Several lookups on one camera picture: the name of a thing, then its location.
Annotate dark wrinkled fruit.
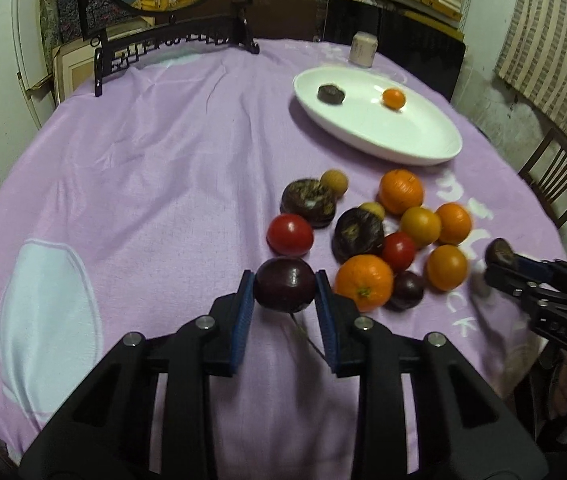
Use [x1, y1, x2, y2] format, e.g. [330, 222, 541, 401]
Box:
[280, 178, 337, 229]
[331, 208, 385, 263]

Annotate wooden chair right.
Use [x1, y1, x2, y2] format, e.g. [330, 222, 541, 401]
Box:
[518, 127, 567, 229]

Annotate large dark mangosteen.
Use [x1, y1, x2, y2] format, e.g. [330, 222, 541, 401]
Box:
[484, 237, 518, 270]

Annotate small dark fruit on plate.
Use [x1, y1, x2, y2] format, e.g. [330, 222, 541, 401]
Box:
[317, 84, 345, 105]

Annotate small tan longan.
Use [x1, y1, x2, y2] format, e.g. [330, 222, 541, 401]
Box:
[320, 169, 349, 198]

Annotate dark wrinkled fruit back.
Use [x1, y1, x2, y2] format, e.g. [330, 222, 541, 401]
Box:
[280, 178, 337, 229]

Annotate red tomato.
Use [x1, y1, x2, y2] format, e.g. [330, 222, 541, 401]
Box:
[381, 232, 417, 273]
[266, 214, 314, 257]

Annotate yellow orange front fruit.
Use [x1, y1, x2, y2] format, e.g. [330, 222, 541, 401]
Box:
[425, 245, 469, 292]

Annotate purple tablecloth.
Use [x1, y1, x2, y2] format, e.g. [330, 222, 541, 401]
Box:
[0, 40, 565, 479]

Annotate small orange tangerine left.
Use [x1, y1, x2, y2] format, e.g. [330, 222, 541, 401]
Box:
[333, 255, 394, 313]

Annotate large orange tangerine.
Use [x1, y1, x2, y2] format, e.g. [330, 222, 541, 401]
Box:
[378, 169, 425, 216]
[436, 203, 472, 245]

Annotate dark wrinkled fruit middle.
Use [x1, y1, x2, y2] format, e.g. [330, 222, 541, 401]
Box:
[331, 208, 385, 263]

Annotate white oval plate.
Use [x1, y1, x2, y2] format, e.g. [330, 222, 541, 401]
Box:
[293, 65, 462, 166]

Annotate small orange kumquat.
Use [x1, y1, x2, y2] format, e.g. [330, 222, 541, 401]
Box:
[382, 88, 407, 110]

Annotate round painted screen ornament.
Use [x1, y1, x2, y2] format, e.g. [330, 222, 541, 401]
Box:
[77, 0, 259, 96]

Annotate yellow orange fruit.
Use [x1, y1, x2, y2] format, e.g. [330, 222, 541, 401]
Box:
[425, 245, 469, 292]
[399, 207, 442, 249]

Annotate red tomato left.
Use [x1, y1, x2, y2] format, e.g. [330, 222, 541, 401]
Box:
[266, 214, 314, 257]

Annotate small green yellow fruit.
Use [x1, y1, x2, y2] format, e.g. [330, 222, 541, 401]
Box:
[359, 202, 387, 221]

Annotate yellow orange fruit middle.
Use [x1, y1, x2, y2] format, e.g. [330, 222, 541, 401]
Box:
[399, 207, 442, 249]

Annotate dark purple plum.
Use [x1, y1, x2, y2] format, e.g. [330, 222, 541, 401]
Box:
[389, 271, 425, 311]

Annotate large orange tangerine back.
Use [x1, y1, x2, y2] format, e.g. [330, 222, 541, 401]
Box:
[378, 169, 425, 216]

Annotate red tomato middle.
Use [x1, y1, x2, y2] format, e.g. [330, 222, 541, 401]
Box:
[381, 232, 417, 273]

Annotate large orange tangerine right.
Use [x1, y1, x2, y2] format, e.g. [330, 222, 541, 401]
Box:
[436, 203, 472, 245]

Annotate white ceramic cup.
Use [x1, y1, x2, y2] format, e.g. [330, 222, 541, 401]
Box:
[349, 32, 378, 68]

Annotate dark cherry with stem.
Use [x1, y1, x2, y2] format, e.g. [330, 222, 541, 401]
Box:
[253, 257, 327, 361]

